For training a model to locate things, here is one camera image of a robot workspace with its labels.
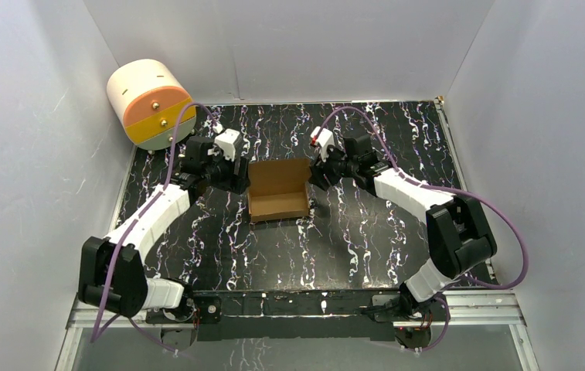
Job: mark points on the aluminium front rail frame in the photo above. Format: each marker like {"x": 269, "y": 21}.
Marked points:
{"x": 308, "y": 330}

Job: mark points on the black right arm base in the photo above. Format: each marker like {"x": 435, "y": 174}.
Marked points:
{"x": 405, "y": 315}

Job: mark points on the brown cardboard box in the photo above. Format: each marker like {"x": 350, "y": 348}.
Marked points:
{"x": 278, "y": 189}

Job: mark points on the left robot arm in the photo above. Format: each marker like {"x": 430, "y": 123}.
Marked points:
{"x": 112, "y": 275}

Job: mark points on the round pastel drawer cabinet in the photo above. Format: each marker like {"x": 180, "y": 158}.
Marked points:
{"x": 147, "y": 99}

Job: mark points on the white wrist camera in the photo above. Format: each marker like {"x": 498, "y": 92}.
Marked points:
{"x": 324, "y": 140}
{"x": 228, "y": 141}

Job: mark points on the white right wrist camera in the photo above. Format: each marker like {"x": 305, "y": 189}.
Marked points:
{"x": 324, "y": 140}

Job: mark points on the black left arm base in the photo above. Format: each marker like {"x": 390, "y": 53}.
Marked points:
{"x": 177, "y": 303}

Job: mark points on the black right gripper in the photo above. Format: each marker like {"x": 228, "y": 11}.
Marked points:
{"x": 318, "y": 169}

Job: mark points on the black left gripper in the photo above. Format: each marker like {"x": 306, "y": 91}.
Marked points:
{"x": 236, "y": 172}

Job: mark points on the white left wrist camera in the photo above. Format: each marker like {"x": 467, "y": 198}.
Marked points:
{"x": 228, "y": 141}

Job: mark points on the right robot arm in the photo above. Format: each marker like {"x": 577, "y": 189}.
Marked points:
{"x": 458, "y": 233}

